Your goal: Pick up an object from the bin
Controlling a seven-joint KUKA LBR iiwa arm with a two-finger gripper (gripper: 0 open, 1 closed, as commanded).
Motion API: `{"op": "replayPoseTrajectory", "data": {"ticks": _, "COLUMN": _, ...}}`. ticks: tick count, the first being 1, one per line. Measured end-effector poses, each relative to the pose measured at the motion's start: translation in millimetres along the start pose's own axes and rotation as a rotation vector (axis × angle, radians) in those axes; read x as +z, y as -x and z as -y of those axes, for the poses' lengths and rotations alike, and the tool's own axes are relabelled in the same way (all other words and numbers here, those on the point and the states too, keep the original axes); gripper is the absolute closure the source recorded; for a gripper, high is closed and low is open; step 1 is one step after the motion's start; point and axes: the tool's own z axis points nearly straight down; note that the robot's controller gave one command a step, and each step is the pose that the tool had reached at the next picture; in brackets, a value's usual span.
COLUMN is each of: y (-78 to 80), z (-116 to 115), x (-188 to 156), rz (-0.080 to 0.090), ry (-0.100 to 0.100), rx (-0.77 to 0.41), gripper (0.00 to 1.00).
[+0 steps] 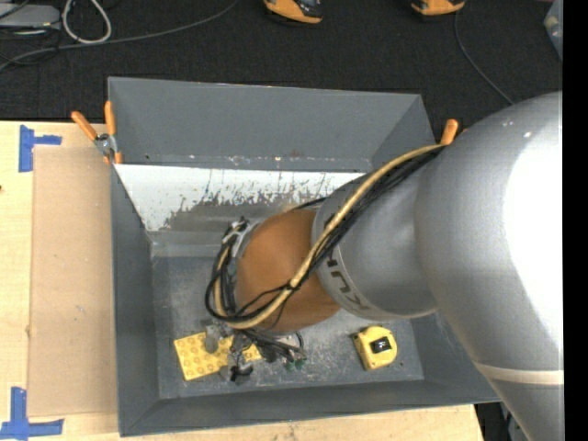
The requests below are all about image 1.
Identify brown cardboard board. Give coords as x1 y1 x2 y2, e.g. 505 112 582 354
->
26 146 119 418

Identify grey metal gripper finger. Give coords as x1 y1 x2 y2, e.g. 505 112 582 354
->
219 359 254 386
204 322 221 355

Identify yellow tape measure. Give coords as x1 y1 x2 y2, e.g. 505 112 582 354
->
351 324 399 372

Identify yellow studded toy plate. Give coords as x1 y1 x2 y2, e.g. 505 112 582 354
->
173 331 264 382

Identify grey metal bin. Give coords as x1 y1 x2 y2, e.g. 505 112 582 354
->
106 76 503 438

